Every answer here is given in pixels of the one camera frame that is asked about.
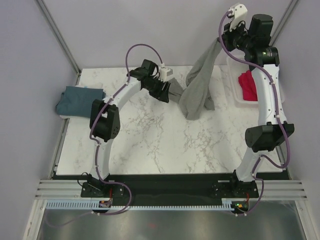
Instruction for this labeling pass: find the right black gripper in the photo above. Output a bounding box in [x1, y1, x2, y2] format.
[218, 19, 254, 53]

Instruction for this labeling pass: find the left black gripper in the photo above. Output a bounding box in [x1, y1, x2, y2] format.
[143, 76, 170, 104]

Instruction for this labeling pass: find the grey t shirt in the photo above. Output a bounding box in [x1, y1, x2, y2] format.
[168, 39, 222, 121]

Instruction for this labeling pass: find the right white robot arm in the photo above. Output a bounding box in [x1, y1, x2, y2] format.
[218, 10, 295, 198]

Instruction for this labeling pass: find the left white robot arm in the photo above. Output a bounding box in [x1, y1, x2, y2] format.
[81, 59, 174, 198]

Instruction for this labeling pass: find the white plastic basket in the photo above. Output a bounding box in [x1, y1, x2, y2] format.
[226, 56, 258, 108]

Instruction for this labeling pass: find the red t shirt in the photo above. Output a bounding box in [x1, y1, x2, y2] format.
[238, 70, 258, 102]

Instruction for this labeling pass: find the folded blue t shirt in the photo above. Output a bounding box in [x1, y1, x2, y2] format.
[55, 86, 106, 118]

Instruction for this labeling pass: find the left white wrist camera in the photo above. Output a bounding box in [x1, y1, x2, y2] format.
[159, 65, 174, 82]

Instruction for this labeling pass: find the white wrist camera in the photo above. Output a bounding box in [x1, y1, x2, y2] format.
[159, 65, 174, 82]
[227, 3, 248, 32]

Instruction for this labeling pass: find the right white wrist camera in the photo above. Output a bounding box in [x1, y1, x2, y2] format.
[227, 3, 248, 32]

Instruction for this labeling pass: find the right corner aluminium post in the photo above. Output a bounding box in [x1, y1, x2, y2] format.
[270, 0, 300, 46]

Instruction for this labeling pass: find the corner aluminium post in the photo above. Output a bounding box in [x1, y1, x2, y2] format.
[34, 0, 81, 74]
[270, 0, 300, 46]

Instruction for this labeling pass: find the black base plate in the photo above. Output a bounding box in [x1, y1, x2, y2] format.
[53, 171, 290, 205]

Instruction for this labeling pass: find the left corner aluminium post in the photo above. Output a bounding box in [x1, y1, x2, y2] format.
[34, 0, 81, 74]

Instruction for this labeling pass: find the aluminium frame rail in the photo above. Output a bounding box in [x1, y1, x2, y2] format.
[35, 180, 307, 201]

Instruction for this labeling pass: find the white slotted cable duct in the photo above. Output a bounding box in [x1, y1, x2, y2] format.
[46, 199, 249, 211]

